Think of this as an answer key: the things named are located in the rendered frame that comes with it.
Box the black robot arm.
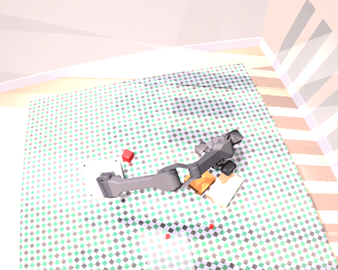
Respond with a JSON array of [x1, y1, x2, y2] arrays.
[[96, 129, 243, 198]]

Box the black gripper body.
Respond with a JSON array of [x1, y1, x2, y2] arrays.
[[194, 141, 236, 176]]

